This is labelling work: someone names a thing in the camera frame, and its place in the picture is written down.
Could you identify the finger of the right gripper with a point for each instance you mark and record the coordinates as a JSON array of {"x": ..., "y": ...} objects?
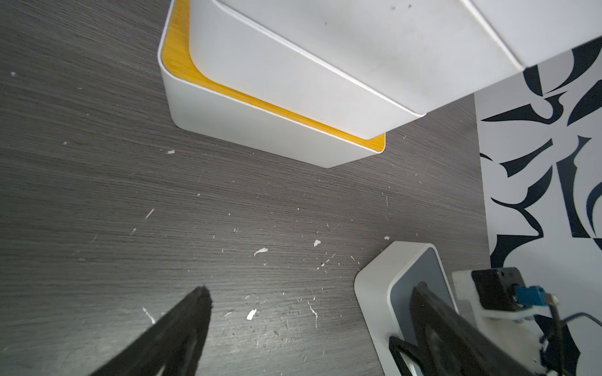
[{"x": 400, "y": 349}]

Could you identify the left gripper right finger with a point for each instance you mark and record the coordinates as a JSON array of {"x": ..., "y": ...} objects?
[{"x": 447, "y": 344}]

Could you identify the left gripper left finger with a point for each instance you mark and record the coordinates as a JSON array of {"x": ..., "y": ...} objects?
[{"x": 171, "y": 346}]

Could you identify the grey top tissue box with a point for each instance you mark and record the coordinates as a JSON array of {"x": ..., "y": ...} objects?
[{"x": 384, "y": 287}]

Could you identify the yellow top tissue box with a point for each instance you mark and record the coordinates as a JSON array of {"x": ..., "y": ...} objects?
[{"x": 202, "y": 106}]

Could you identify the wood tissue box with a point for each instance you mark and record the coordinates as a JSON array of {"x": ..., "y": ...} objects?
[
  {"x": 241, "y": 54},
  {"x": 421, "y": 54},
  {"x": 536, "y": 31}
]

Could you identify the wood top tissue box front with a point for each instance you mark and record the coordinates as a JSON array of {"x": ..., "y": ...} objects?
[{"x": 536, "y": 31}]

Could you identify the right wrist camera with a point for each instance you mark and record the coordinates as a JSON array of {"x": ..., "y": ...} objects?
[{"x": 500, "y": 317}]

